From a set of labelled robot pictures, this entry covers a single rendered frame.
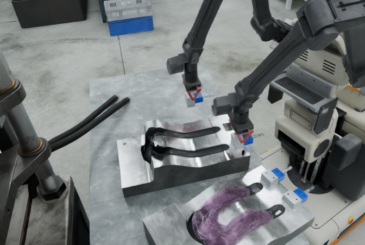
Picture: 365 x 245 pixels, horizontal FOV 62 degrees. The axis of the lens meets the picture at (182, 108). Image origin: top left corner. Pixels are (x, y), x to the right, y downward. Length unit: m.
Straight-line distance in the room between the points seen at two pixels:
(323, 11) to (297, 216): 0.66
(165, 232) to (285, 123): 0.81
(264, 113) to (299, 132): 1.37
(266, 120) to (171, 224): 1.91
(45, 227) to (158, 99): 0.81
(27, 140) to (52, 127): 1.84
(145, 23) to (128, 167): 3.28
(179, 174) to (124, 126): 0.46
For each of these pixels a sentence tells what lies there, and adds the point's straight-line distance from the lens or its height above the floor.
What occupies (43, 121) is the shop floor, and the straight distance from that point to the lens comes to 3.06.
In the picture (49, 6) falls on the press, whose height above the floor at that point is 0.28.
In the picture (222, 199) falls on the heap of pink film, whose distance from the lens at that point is 1.05.
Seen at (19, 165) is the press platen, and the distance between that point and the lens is 1.14.
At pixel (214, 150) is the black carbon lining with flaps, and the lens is 1.24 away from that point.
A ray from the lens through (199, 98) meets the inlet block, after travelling 1.39.
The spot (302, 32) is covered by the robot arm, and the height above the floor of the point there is 1.45.
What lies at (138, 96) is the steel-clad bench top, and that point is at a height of 0.80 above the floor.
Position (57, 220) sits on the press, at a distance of 1.27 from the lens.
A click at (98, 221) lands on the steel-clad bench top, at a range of 1.19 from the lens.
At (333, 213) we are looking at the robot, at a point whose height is 0.28.
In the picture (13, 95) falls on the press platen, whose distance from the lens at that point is 1.01.
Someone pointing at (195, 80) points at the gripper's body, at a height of 1.05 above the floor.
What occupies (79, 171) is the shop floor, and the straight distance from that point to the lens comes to 2.49.
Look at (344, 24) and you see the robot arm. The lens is 0.78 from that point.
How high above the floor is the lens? 1.78
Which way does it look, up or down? 38 degrees down
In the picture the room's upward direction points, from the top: 3 degrees counter-clockwise
